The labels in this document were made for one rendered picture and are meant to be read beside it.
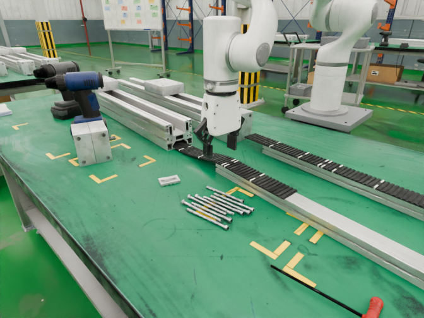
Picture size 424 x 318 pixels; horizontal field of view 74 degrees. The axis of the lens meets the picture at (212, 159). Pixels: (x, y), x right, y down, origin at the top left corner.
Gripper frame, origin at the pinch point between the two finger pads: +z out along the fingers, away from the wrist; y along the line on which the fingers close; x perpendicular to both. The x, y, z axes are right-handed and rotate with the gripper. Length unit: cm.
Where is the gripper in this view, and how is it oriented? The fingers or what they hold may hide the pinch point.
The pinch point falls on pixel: (220, 149)
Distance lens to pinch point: 75.7
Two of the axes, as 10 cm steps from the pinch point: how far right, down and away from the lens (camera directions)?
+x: -6.4, -3.4, 6.9
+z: 0.0, 9.0, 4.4
